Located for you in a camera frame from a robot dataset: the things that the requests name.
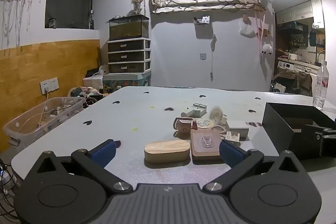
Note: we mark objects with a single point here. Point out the blue hanging bottle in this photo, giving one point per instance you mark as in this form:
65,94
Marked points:
312,39

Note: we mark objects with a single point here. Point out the white drawer unit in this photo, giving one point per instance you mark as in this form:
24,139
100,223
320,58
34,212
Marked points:
126,56

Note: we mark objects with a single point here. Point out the white round flip-lid container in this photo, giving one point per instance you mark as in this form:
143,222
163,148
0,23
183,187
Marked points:
217,115

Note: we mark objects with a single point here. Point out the white washing machine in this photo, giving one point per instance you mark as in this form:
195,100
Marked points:
286,66

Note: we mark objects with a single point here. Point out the square wall hook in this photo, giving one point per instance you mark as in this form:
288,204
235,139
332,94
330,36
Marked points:
202,56

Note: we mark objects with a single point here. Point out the square wooden plate clear hook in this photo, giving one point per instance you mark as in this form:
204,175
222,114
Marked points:
202,151

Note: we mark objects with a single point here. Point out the oval wooden box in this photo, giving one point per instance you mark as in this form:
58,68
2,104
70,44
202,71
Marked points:
166,151

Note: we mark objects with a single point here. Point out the pink eyelash curler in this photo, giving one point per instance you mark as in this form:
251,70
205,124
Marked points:
183,124

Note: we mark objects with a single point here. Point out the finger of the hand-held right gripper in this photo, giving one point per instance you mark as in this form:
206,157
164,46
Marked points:
316,129
328,146

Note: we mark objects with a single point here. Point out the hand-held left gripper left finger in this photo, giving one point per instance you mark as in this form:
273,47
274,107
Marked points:
104,151

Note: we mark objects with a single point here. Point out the glass fish tank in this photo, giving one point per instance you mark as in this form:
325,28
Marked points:
128,29

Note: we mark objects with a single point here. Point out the small glass jar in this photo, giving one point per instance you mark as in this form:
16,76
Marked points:
52,23

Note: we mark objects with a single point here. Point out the vase of dried flowers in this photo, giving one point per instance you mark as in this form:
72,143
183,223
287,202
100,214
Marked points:
137,2

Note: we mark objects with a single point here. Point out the white wall socket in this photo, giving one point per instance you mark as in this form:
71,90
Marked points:
50,85

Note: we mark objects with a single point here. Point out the teal printed cabinet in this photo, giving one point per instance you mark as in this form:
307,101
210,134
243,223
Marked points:
126,81

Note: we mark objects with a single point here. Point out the chair with brown clothes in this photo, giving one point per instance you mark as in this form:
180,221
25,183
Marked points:
294,81

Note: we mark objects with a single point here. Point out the white rectangular box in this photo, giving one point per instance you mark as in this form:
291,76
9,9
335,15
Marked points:
240,127

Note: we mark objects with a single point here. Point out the white plastic tool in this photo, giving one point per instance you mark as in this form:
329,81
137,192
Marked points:
197,109

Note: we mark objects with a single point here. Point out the white cardboard box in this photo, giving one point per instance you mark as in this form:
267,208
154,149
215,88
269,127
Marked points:
93,82

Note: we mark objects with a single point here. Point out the pile of plush toys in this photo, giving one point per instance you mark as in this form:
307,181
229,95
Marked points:
84,92

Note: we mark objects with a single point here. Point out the white hanging bag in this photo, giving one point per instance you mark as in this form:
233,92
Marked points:
246,29

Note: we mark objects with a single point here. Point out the white plush sheep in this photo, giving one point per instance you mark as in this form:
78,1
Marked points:
267,48

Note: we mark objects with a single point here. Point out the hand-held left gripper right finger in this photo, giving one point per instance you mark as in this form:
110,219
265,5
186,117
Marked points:
231,152

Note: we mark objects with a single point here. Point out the clear plastic storage bin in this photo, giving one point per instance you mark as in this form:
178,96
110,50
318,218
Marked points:
23,125

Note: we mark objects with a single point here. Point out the white kitchen cabinets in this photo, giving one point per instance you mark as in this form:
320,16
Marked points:
299,10

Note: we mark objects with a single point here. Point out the black storage box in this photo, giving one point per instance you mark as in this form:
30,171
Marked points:
283,132

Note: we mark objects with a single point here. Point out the wall shelf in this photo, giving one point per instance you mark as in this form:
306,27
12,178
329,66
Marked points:
202,27

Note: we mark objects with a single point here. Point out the clear plastic water bottle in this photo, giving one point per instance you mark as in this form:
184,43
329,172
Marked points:
320,87

